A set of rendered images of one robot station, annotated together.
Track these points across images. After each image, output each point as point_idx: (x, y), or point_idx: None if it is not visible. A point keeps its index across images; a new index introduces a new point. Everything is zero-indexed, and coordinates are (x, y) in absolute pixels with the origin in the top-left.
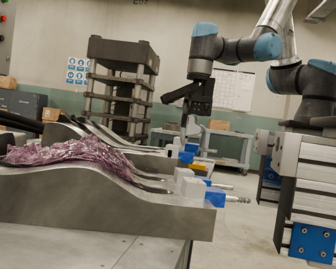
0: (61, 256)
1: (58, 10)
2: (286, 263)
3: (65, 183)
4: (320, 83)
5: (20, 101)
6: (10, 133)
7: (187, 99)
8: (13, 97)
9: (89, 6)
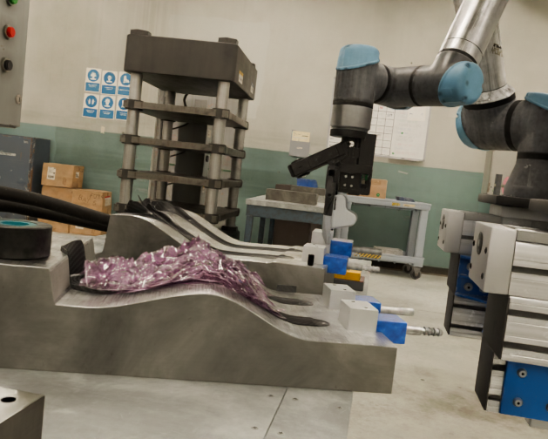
0: (198, 417)
1: None
2: (495, 432)
3: (185, 317)
4: (546, 133)
5: (0, 153)
6: (79, 241)
7: (333, 170)
8: None
9: None
